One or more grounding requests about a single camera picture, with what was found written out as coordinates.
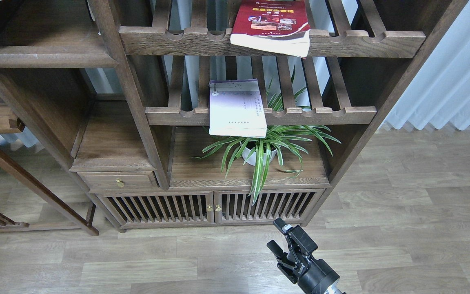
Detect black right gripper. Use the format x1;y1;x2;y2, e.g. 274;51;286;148
266;218;341;294

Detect red cover book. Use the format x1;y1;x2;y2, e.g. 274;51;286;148
230;0;311;58

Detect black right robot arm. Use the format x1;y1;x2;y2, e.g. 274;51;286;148
267;218;341;294

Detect white plant pot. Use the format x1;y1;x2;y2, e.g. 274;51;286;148
242;141;277;166

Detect green spider plant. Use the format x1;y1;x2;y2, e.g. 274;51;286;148
195;65;341;205

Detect white lavender book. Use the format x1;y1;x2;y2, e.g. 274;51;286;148
209;79;267;138

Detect dark wooden bookshelf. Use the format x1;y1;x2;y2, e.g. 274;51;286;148
0;0;468;231

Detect white pleated curtain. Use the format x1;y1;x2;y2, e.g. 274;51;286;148
384;1;470;130

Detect wooden side rack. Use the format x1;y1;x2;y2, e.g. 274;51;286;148
0;65;99;236

